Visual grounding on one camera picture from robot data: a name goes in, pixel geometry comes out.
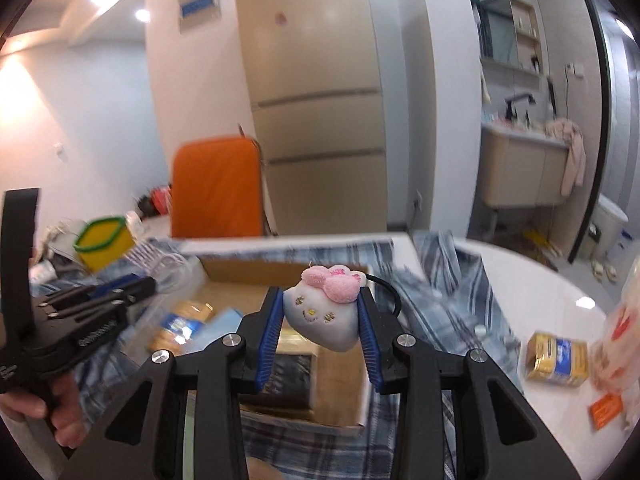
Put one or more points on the white wall socket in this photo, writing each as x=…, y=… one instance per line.
x=574, y=70

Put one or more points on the red item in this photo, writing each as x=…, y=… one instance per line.
x=161, y=200

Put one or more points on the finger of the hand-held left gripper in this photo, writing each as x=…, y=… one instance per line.
x=120, y=286
x=95, y=307

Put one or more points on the pink refrigerator sticker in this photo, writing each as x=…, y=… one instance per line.
x=280, y=19

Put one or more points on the beige refrigerator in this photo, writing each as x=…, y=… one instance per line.
x=310, y=110

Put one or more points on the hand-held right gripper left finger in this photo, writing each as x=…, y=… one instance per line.
x=266, y=345

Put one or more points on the black door frame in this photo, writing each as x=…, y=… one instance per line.
x=597, y=110

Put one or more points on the beige vanity cabinet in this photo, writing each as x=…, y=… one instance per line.
x=520, y=170

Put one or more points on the mirror cabinet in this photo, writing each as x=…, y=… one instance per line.
x=507, y=30

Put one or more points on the black pouch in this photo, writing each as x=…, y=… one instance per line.
x=287, y=377

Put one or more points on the cardboard box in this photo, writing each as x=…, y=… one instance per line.
x=340, y=390

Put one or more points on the beige towel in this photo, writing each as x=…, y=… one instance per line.
x=570, y=155

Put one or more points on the yellow bin with green rim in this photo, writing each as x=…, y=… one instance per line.
x=105, y=245

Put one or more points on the white cat plush pink bow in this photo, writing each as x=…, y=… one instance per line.
x=322, y=317

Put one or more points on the light blue tissue packet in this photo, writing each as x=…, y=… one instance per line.
x=227, y=322

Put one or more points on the orange sachet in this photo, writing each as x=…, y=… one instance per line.
x=606, y=410

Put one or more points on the orange chair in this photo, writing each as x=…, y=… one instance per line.
x=217, y=190

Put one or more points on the person's left hand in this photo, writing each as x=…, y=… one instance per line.
x=55, y=412

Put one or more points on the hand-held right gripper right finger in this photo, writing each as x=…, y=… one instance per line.
x=369, y=347

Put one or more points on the white printed plastic bag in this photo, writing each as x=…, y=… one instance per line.
x=622, y=340

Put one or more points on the blue plaid cloth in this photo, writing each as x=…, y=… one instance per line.
x=440, y=290

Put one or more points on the black faucet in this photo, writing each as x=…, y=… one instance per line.
x=515, y=105

